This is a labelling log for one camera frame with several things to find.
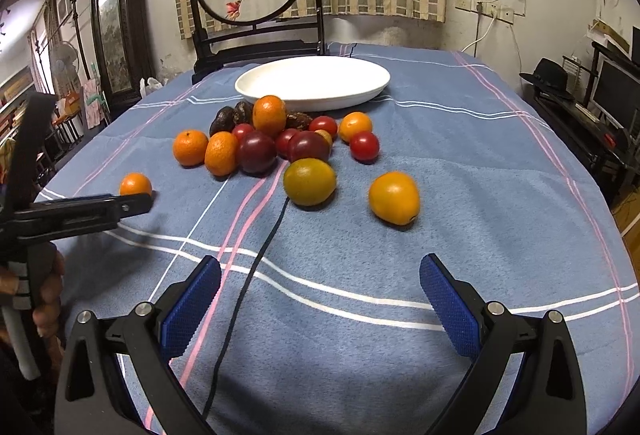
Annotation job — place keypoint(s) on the dark purple plum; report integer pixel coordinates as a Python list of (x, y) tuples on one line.
[(257, 153), (308, 145)]

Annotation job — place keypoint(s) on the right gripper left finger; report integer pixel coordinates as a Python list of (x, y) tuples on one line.
[(92, 395)]

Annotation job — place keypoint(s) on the white oval plate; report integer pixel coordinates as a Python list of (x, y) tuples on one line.
[(314, 83)]

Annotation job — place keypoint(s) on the red cherry tomato back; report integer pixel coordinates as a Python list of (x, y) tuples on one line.
[(325, 123)]

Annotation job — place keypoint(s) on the blue striped tablecloth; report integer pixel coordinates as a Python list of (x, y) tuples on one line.
[(321, 326)]

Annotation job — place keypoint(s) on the black hat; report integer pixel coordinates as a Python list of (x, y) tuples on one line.
[(549, 78)]

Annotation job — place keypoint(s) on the white wall power strip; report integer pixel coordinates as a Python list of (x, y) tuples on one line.
[(492, 10)]

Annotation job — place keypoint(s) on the dark passion fruit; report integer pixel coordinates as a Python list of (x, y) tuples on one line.
[(298, 120), (224, 121), (243, 113)]

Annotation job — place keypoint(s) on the small orange kumquat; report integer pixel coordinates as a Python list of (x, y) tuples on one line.
[(353, 123)]

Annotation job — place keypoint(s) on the person's left hand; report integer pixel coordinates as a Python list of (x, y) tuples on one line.
[(46, 314)]

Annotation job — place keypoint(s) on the computer monitor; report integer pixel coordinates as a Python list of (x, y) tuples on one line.
[(616, 94)]

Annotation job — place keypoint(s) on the dark framed painting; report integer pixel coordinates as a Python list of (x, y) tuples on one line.
[(121, 41)]

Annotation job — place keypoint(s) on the large orange yellow fruit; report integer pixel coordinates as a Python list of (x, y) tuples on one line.
[(394, 197)]

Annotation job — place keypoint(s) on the red cherry tomato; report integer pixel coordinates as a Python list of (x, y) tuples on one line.
[(283, 142), (364, 147), (325, 123), (241, 130)]

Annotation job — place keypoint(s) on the oval mandarin orange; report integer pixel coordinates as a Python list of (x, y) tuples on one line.
[(221, 156)]

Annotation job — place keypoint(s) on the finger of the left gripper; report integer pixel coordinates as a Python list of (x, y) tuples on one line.
[(133, 204)]

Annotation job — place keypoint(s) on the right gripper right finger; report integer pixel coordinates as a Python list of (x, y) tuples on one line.
[(547, 396)]

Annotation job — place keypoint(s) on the tall mandarin orange top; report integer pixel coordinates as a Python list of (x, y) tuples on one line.
[(269, 115)]

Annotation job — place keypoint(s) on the green yellow round fruit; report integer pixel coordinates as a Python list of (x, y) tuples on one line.
[(309, 182)]

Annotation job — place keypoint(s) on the small orange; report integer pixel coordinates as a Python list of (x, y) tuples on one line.
[(135, 183)]

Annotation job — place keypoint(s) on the small yellow fruit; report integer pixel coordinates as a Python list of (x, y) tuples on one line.
[(325, 135)]

